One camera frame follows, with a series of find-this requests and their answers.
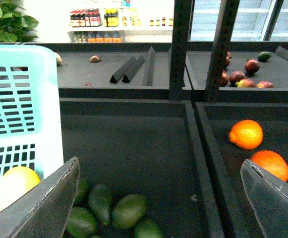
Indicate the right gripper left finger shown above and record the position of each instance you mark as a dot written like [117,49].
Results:
[43,211]

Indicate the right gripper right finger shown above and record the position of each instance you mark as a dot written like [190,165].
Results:
[268,197]

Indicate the yellow mango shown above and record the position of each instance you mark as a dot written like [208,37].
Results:
[17,181]

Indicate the light blue plastic basket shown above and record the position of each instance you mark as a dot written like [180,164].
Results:
[30,128]

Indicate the green avocado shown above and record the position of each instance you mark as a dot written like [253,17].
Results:
[128,211]
[81,223]
[147,228]
[100,201]
[82,192]

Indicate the red mango right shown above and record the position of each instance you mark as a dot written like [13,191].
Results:
[265,84]

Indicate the red green mango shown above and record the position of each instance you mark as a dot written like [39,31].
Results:
[245,83]

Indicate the orange lower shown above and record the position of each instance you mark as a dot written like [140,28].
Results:
[272,162]

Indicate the orange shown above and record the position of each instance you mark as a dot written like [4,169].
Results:
[272,162]
[246,134]

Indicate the orange upper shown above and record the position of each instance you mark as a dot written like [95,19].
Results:
[246,134]

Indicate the dark red fruit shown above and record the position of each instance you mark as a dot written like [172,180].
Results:
[252,66]
[236,76]

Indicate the green fruit back shelf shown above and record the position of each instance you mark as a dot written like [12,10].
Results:
[264,56]

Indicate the black triangular divider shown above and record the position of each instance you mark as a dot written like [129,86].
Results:
[119,74]
[132,71]

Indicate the brown fruit on shelf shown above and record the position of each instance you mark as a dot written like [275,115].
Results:
[94,59]

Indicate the orange label bottles row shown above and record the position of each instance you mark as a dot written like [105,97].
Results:
[104,37]

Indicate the black flat divider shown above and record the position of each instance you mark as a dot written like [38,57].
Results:
[149,67]

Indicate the green potted plant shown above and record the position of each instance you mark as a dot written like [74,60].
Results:
[15,24]

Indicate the dark sauce bottles group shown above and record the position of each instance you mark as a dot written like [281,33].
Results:
[89,17]

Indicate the yellow label bottles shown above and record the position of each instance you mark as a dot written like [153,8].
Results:
[111,17]

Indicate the black shelf post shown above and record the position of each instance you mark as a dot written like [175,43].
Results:
[225,24]
[181,23]

